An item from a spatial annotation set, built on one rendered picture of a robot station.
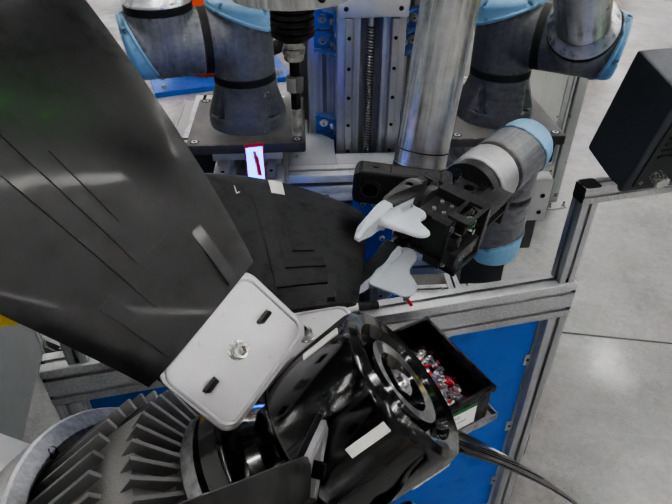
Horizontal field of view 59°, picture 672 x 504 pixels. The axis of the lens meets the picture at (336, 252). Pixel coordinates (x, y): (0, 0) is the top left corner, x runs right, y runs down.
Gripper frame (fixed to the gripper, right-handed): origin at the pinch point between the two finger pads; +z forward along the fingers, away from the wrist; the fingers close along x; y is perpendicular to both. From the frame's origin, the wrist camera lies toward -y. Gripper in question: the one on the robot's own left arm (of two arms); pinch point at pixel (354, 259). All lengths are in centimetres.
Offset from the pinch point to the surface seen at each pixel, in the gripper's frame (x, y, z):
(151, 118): -19.2, -6.1, 16.7
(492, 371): 54, 7, -44
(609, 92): 128, -62, -376
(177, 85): 147, -288, -193
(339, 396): -8.8, 12.7, 18.8
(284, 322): -8.3, 5.8, 16.4
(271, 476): -16.4, 16.1, 28.1
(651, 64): -7, 9, -56
